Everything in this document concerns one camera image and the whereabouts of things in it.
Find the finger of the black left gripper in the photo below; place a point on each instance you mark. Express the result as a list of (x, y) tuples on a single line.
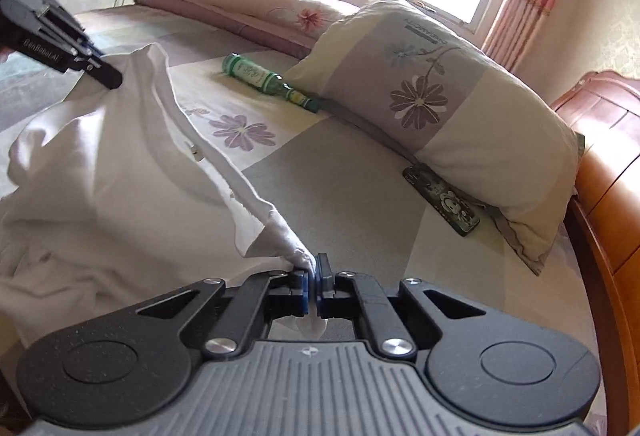
[(78, 52)]

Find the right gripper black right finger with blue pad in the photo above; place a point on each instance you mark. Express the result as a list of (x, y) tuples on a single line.
[(360, 299)]

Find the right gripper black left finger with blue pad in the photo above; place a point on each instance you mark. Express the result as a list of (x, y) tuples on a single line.
[(262, 298)]

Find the white long sleeve shirt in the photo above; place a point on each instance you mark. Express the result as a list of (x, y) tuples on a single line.
[(117, 198)]

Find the patchwork floral bed sheet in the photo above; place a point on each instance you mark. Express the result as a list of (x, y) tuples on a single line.
[(501, 350)]

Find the green glass bottle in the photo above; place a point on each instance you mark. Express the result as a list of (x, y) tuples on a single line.
[(266, 81)]

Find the floral patchwork pillow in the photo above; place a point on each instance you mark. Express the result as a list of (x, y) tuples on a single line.
[(445, 104)]

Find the pink folded quilt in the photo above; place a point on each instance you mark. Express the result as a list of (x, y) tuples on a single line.
[(291, 27)]

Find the wooden headboard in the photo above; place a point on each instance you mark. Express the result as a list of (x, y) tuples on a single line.
[(602, 221)]

